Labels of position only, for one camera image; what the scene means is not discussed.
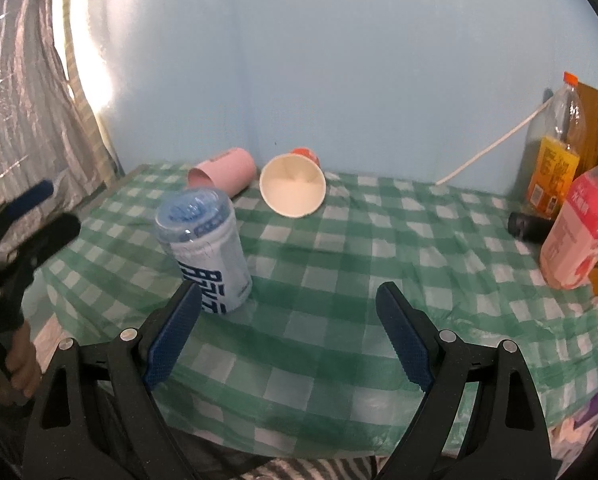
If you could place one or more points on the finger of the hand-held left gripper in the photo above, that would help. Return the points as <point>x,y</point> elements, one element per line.
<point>54,236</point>
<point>29,200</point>

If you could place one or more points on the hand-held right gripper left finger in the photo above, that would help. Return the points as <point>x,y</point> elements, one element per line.
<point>171,335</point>

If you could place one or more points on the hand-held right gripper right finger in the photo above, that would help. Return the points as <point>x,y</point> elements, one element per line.
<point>407,341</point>

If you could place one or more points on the blue and white plastic cup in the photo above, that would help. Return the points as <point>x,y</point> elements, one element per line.
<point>209,250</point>

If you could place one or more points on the pink cup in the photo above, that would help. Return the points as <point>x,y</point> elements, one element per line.
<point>229,167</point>

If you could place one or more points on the white and orange paper cup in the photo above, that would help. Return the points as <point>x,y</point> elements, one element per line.
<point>291,191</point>

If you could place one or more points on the person's left hand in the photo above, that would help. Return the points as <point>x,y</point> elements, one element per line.
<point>23,367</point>

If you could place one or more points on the green checked tablecloth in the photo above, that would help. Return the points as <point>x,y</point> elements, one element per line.
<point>329,310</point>

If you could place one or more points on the striped grey curtain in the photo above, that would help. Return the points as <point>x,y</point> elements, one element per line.
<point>19,85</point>

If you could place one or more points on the black and white striped cloth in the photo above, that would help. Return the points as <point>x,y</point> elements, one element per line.
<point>319,470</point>

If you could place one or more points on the small black cylinder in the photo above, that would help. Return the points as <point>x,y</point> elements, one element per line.
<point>526,226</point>

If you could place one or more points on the purple packet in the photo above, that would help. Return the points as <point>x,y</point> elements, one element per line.
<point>596,405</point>

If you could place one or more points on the pink drink bottle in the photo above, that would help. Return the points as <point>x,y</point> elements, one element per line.
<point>574,230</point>

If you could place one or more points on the clear bottle with orange cap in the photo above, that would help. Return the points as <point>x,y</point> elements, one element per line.
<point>549,170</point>

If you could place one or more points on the brown cardboard box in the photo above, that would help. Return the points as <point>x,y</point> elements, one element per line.
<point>596,115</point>

